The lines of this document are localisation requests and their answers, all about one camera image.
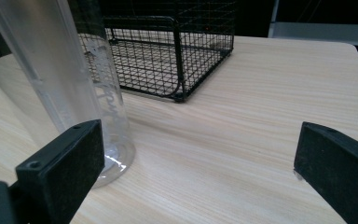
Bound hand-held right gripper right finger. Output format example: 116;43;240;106
293;121;358;224

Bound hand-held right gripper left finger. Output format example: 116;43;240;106
15;119;105;224

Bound black wire mesh basket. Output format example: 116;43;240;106
68;0;238;103

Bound white metal frame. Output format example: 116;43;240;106
268;0;358;73

